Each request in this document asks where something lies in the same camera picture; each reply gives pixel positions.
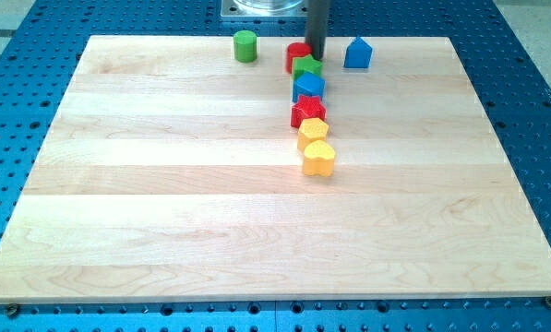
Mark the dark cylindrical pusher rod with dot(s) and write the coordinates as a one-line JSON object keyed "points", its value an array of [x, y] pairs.
{"points": [[316, 26]]}

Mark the blue triangle house block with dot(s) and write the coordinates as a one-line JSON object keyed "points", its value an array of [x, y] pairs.
{"points": [[358, 54]]}

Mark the red cylinder block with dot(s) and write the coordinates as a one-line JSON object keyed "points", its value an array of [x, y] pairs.
{"points": [[293, 50]]}

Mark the green star block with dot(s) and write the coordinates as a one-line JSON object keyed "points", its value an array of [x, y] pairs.
{"points": [[306, 64]]}

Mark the blue cube block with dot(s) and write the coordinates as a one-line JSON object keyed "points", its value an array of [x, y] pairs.
{"points": [[309, 85]]}

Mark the green cylinder block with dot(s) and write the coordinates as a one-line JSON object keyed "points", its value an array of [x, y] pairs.
{"points": [[245, 46]]}

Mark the red star block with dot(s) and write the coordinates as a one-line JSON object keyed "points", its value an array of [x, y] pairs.
{"points": [[307, 107]]}

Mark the yellow hexagon block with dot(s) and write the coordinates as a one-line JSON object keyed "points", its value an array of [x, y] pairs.
{"points": [[311, 130]]}

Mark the yellow heart block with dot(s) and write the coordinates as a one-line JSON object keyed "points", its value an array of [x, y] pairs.
{"points": [[319, 159]]}

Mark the wooden board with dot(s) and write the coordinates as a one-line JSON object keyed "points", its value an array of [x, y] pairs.
{"points": [[170, 173]]}

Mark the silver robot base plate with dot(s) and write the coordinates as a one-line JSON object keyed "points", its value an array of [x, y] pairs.
{"points": [[263, 8]]}

